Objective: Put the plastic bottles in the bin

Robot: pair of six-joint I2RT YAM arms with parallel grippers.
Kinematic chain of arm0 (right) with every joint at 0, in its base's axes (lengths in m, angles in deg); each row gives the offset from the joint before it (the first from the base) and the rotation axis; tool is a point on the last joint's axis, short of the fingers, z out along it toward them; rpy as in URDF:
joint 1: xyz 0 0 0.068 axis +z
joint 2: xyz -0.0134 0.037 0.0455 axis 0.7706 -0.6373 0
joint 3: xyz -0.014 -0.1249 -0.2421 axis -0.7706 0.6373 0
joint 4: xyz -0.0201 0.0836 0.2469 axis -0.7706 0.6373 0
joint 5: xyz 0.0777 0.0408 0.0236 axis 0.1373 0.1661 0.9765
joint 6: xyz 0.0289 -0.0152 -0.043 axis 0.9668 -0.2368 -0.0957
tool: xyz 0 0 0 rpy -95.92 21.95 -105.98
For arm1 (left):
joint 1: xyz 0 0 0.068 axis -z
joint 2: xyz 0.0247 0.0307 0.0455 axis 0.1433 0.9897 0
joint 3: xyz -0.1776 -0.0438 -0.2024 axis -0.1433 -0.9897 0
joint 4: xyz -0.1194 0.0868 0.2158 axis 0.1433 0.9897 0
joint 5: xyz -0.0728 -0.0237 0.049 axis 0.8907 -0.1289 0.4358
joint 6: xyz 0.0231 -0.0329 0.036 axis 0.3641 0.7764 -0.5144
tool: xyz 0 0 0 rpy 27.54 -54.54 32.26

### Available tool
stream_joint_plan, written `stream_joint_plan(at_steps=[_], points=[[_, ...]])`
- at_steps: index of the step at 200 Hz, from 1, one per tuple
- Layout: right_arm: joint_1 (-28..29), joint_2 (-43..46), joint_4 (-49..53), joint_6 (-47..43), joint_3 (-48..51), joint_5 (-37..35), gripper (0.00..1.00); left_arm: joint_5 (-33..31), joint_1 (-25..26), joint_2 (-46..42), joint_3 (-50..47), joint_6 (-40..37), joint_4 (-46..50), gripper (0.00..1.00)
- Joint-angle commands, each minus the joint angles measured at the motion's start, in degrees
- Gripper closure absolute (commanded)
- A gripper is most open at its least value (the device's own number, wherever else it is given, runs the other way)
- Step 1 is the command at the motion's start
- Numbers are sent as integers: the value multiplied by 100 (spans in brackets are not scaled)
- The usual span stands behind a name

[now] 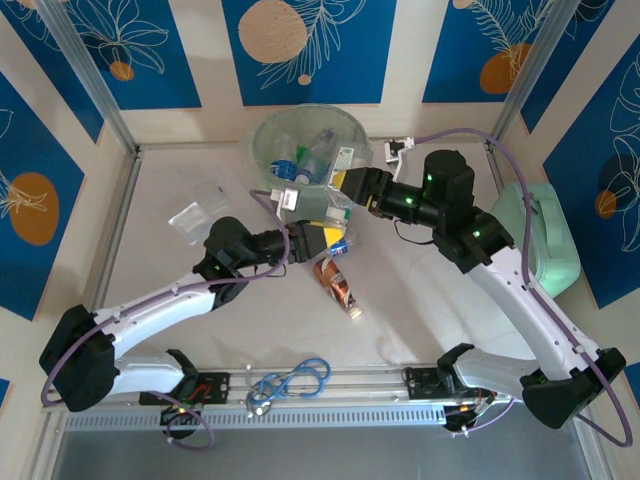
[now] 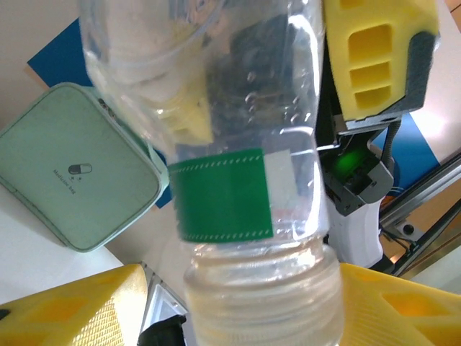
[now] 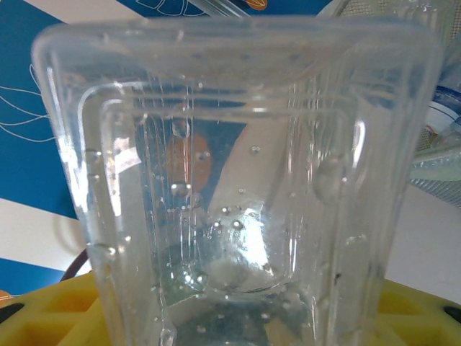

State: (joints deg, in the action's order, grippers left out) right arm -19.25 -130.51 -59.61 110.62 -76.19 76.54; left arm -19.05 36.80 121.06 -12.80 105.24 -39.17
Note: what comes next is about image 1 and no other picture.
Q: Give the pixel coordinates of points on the aluminium mounting rail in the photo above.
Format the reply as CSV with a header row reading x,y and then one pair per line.
x,y
360,385

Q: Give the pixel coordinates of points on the translucent grey waste bin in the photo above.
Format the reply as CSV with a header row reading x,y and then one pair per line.
x,y
310,210

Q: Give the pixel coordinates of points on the blue label white cap bottle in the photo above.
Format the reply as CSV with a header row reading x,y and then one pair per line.
x,y
282,169

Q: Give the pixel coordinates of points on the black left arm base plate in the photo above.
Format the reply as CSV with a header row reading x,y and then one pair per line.
x,y
215,387

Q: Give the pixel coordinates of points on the clear bottle pale blue label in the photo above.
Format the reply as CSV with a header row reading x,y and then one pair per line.
x,y
320,145

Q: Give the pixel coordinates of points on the clear bottle without label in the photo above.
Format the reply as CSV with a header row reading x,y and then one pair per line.
x,y
339,214

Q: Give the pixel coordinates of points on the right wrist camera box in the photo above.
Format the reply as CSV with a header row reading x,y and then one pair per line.
x,y
395,149

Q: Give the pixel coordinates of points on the aluminium rear rail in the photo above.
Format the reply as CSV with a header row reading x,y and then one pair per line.
x,y
200,145

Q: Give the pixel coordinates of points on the small clear plastic bag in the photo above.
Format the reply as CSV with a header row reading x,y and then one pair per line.
x,y
187,220

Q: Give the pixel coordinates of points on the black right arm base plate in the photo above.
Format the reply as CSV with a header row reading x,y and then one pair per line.
x,y
422,382

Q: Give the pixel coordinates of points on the mint green zip bag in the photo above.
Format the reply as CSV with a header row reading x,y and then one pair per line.
x,y
555,250

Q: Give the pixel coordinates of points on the green bottle with yellow cap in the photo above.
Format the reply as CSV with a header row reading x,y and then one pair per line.
x,y
302,152

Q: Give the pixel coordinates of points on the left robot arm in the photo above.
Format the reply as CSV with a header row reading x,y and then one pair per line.
x,y
150,315

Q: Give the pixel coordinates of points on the aluminium frame post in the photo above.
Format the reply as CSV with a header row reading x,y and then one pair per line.
x,y
90,75
530,75

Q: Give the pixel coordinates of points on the brown coffee drink bottle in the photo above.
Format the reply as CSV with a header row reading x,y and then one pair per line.
x,y
335,285

